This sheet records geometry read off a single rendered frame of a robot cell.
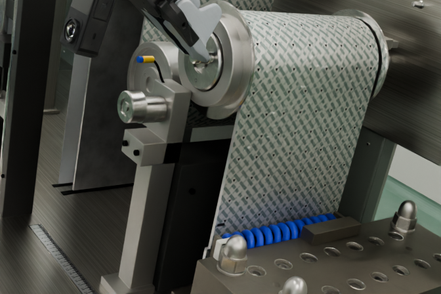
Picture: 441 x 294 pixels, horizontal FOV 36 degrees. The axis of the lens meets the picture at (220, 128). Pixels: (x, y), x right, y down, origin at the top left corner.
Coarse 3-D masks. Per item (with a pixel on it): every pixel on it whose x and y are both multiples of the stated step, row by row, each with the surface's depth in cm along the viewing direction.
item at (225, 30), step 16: (224, 16) 82; (224, 32) 80; (224, 48) 80; (240, 48) 80; (224, 64) 81; (240, 64) 80; (224, 80) 81; (192, 96) 86; (208, 96) 84; (224, 96) 82
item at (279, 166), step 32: (256, 128) 85; (288, 128) 89; (320, 128) 92; (352, 128) 97; (256, 160) 87; (288, 160) 91; (320, 160) 95; (224, 192) 86; (256, 192) 90; (288, 192) 94; (320, 192) 98; (224, 224) 89; (256, 224) 92
